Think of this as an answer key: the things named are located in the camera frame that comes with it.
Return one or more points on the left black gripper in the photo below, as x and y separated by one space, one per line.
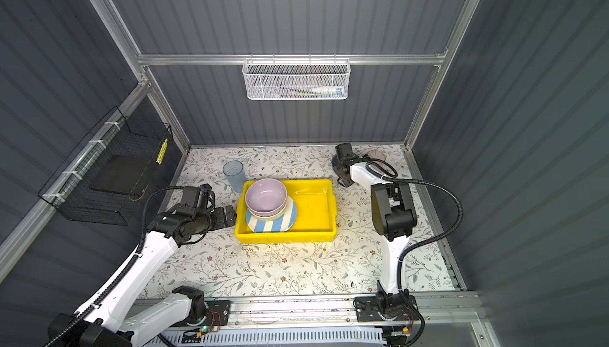
221 221

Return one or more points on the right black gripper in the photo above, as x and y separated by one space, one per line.
340 168

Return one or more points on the yellow plastic bin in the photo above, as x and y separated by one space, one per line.
316 220

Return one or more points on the purple bowl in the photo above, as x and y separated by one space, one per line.
266 198

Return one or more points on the pink plastic cup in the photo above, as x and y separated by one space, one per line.
376 155

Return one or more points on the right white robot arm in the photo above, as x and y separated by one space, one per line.
393 212

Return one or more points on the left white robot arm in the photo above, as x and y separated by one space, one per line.
126 284

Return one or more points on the floral table mat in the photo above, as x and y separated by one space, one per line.
220 265

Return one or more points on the blue plastic cup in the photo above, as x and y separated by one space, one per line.
235 174

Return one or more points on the white marker in basket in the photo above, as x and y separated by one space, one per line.
328 91

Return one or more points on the yellow tag on basket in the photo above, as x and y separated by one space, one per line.
162 151

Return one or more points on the black wire basket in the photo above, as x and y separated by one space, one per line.
109 179

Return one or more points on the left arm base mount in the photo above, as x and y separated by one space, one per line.
217 315

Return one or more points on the white wire mesh basket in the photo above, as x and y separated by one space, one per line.
291 79

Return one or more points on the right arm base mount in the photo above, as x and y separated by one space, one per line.
369 309

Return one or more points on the aluminium front rail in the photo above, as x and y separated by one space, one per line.
274 311

